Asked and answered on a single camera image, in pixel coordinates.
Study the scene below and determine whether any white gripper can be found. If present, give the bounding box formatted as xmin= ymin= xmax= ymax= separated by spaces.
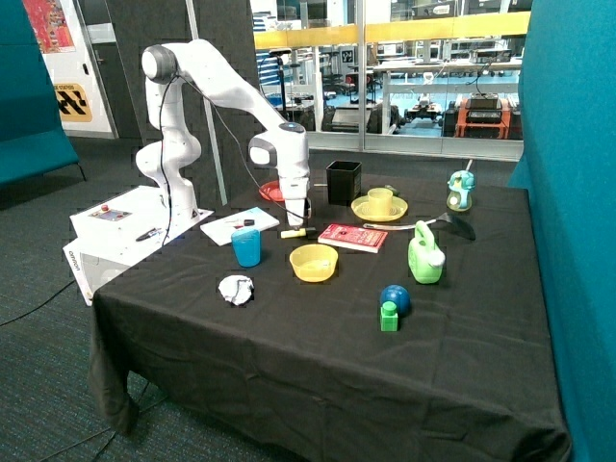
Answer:
xmin=283 ymin=191 xmax=311 ymax=227

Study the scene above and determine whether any yellow highlighter black cap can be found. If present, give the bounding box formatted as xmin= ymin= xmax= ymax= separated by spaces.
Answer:
xmin=280 ymin=227 xmax=316 ymax=239

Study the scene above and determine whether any red paperback book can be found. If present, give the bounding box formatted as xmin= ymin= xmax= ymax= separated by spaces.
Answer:
xmin=318 ymin=223 xmax=388 ymax=253

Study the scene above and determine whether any red plastic plate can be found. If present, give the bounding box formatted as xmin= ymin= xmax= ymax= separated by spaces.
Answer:
xmin=259 ymin=180 xmax=284 ymax=202

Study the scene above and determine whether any black plastic container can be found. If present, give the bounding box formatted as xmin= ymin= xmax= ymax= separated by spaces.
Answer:
xmin=326 ymin=160 xmax=362 ymax=206

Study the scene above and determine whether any blue plastic cup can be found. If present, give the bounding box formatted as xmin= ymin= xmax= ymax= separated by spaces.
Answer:
xmin=231 ymin=227 xmax=261 ymax=268

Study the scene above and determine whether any yellow plastic plate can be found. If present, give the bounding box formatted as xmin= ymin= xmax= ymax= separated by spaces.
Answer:
xmin=351 ymin=195 xmax=408 ymax=222

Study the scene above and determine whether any yellow plastic bowl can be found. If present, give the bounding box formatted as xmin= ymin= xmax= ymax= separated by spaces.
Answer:
xmin=289 ymin=244 xmax=338 ymax=283

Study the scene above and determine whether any yellow plastic cup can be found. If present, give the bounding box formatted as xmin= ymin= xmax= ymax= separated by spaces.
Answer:
xmin=367 ymin=188 xmax=394 ymax=216

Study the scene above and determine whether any crumpled white paper ball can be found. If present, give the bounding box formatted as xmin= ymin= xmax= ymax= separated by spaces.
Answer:
xmin=218 ymin=275 xmax=254 ymax=306

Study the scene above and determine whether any black tablecloth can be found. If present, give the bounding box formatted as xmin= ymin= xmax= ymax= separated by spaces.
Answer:
xmin=90 ymin=186 xmax=573 ymax=461

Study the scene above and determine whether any blue ball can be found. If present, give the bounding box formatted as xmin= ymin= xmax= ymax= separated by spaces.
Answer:
xmin=379 ymin=285 xmax=411 ymax=317

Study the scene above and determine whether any black marker pen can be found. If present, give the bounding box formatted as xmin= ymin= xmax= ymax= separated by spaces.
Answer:
xmin=136 ymin=228 xmax=162 ymax=243

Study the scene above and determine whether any green toy watering can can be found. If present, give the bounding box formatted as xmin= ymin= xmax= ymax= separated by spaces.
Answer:
xmin=407 ymin=220 xmax=446 ymax=284

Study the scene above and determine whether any black and clear spatula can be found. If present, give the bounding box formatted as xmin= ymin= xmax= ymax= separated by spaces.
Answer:
xmin=363 ymin=213 xmax=476 ymax=241

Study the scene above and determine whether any green toy block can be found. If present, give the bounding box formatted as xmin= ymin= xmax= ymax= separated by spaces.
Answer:
xmin=380 ymin=300 xmax=398 ymax=332

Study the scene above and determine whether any teal toddler sippy cup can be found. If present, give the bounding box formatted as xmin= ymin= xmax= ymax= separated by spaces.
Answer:
xmin=447 ymin=160 xmax=475 ymax=212

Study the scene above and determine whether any white robot control box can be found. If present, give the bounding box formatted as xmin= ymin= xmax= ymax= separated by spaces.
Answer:
xmin=64 ymin=186 xmax=212 ymax=305

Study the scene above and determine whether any orange mobile robot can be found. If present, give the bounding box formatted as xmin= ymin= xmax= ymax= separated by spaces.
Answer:
xmin=442 ymin=92 xmax=523 ymax=141

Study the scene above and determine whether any yellow black warning sign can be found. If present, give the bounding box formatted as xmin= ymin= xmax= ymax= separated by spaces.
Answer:
xmin=54 ymin=83 xmax=92 ymax=123

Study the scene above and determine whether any teal sofa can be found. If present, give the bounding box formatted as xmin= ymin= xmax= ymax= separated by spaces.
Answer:
xmin=1 ymin=0 xmax=80 ymax=187

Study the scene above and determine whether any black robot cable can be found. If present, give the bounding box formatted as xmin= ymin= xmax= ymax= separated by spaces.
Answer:
xmin=158 ymin=71 xmax=305 ymax=247

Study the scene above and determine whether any teal partition wall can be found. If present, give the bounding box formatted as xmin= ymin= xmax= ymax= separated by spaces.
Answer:
xmin=510 ymin=1 xmax=615 ymax=461

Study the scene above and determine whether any colourful wall poster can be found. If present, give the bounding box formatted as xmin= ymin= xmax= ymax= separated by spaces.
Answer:
xmin=22 ymin=0 xmax=76 ymax=55

